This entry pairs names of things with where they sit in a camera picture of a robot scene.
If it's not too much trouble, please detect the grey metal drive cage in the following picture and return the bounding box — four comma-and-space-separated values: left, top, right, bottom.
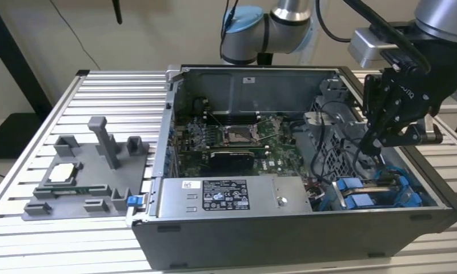
294, 95, 373, 183

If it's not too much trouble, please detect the hard disk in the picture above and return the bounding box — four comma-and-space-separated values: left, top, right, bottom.
334, 175, 412, 198

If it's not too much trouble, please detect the grey parts rack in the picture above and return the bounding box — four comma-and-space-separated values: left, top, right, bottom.
20, 116, 152, 222

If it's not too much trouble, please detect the thick black gripper cable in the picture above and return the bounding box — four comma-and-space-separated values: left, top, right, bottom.
344, 0, 432, 74

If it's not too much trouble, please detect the CPU socket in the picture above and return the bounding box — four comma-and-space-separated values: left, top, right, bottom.
221, 124, 261, 145

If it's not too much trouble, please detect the black PC case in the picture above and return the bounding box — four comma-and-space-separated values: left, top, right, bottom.
125, 64, 457, 271

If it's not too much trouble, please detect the silver power supply unit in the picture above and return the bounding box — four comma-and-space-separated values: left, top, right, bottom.
156, 176, 314, 216

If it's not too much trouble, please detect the green motherboard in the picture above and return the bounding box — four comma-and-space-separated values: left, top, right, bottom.
170, 114, 313, 178

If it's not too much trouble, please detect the blue disk carrier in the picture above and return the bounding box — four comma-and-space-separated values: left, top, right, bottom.
344, 191, 421, 208

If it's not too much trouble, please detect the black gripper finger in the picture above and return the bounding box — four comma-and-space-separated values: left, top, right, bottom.
369, 114, 420, 156
360, 74, 385, 155

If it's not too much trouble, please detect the green RAM stick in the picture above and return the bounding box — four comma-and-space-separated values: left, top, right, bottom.
41, 185, 110, 197

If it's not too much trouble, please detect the long black internal cable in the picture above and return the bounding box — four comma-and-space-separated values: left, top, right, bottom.
310, 100, 353, 183

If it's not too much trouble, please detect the black graphics card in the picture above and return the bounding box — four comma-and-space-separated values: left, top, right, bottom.
206, 150, 257, 175

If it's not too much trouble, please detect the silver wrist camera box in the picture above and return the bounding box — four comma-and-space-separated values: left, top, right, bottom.
346, 27, 401, 69

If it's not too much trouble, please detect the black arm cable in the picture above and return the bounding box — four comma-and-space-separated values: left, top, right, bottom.
220, 0, 237, 61

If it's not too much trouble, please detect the blue disk data wire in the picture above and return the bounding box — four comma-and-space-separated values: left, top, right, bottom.
370, 155, 408, 182

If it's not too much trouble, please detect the silver CPU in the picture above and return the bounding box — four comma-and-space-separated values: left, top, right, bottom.
49, 164, 78, 183

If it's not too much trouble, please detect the metal locking lever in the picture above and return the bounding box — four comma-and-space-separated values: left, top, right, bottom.
209, 112, 225, 128

